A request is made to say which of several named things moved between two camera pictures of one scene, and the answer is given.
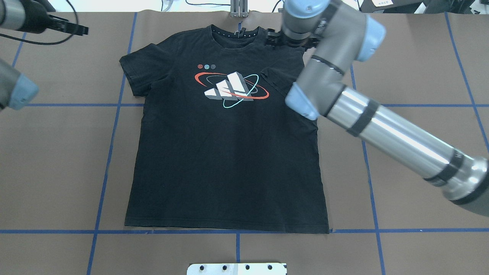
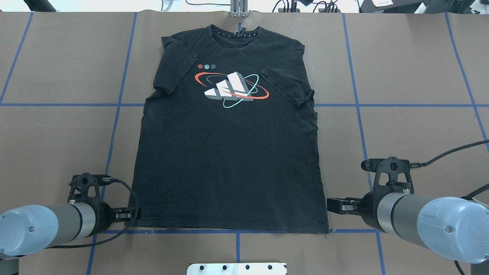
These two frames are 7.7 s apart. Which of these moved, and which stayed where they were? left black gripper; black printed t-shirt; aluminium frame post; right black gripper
Moved: left black gripper; right black gripper
Stayed: aluminium frame post; black printed t-shirt
